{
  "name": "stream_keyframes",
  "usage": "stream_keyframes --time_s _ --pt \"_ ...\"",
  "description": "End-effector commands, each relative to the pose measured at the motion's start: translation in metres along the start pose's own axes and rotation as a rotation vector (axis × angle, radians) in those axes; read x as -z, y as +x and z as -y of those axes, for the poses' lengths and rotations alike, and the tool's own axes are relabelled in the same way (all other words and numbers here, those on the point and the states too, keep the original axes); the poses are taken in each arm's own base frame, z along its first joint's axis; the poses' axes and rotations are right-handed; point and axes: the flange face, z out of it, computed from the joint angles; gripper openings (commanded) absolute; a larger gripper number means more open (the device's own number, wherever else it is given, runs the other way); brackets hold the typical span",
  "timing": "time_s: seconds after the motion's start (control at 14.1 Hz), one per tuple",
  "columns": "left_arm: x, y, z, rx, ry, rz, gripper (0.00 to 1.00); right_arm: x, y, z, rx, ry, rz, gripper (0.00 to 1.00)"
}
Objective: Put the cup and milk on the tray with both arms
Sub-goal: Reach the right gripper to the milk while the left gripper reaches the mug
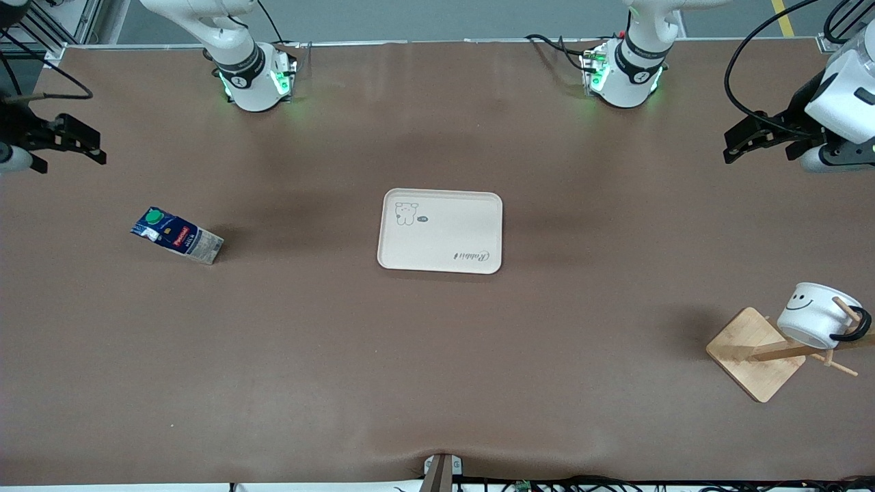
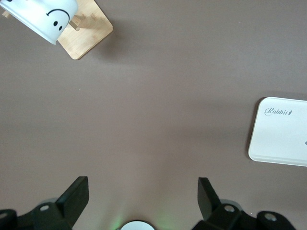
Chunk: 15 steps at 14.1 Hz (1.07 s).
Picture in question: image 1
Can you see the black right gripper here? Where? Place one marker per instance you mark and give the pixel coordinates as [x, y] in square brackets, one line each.
[15, 125]

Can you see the wooden cup rack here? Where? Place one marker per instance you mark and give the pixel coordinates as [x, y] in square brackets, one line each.
[748, 355]

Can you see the aluminium frame profile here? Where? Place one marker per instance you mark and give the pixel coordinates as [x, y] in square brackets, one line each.
[824, 42]
[82, 20]

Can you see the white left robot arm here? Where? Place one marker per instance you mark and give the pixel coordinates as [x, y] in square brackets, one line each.
[632, 68]

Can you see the blue milk carton green cap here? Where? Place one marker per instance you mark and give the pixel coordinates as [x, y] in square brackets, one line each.
[174, 234]

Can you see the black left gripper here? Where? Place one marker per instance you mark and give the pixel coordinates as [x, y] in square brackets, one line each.
[798, 107]

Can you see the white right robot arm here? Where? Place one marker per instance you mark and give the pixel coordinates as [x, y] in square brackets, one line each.
[239, 68]

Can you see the beige plastic tray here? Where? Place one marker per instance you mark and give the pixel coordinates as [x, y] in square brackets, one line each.
[444, 236]

